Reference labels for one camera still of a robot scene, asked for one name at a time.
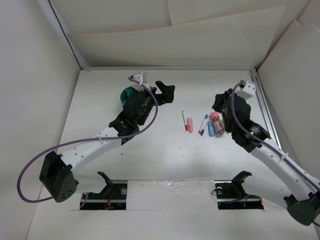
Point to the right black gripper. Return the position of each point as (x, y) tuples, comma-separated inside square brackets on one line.
[(220, 98)]

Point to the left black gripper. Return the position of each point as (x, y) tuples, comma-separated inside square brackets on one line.
[(167, 95)]

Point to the blue capped white marker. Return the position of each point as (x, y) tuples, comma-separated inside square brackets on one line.
[(206, 116)]

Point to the purple capped white marker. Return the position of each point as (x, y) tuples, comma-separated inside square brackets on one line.
[(204, 127)]

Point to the pink translucent eraser case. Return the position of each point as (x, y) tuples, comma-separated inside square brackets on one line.
[(190, 126)]

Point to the red capped white pen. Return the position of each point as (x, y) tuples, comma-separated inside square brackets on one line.
[(184, 120)]

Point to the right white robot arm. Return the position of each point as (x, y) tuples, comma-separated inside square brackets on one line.
[(300, 194)]

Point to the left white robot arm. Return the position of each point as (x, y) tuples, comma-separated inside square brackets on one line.
[(61, 174)]

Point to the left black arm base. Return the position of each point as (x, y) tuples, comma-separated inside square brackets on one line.
[(113, 197)]

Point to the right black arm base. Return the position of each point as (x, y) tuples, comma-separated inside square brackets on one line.
[(230, 195)]

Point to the blue translucent eraser case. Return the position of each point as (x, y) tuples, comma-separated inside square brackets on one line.
[(211, 131)]

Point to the pink capped pencil tube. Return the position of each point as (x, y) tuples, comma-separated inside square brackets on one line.
[(218, 127)]

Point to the teal round organizer container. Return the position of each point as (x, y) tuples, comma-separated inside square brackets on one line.
[(126, 94)]

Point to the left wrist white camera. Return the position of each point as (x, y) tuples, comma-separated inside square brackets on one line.
[(138, 81)]

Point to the wrist white camera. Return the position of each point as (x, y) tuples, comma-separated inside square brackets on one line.
[(138, 81), (247, 90)]

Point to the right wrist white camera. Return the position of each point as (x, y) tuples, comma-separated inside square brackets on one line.
[(247, 90)]

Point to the aluminium rail right side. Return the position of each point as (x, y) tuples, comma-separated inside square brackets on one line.
[(262, 101)]

